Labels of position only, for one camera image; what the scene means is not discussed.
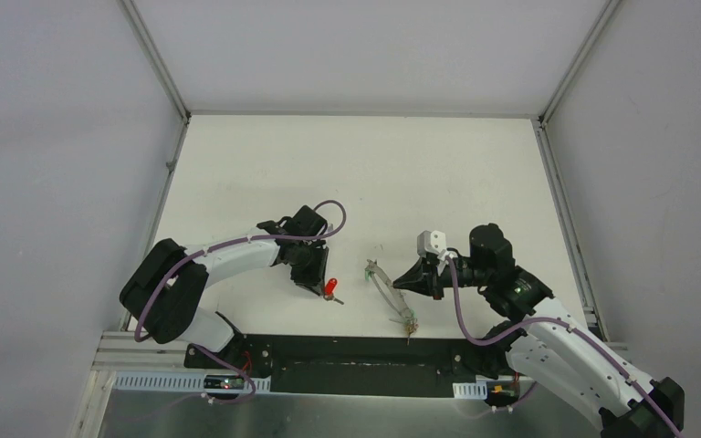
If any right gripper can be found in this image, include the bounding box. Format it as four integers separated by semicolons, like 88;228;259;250
392;255;491;301

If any red tag key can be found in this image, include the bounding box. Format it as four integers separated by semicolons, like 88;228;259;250
322;277;344;305

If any metal keyring plate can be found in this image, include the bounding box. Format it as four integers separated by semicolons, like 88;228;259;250
365;259;418;326

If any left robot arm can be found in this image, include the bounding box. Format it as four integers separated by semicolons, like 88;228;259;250
119;205;329;370

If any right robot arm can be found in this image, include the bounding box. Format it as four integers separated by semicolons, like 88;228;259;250
392;223;685;437

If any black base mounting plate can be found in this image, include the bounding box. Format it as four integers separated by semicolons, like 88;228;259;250
183;333;543;399

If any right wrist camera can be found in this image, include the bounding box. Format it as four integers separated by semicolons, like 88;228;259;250
416;230;448;257

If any aluminium front rail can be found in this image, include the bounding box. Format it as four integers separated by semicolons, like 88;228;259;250
92;332;522;378

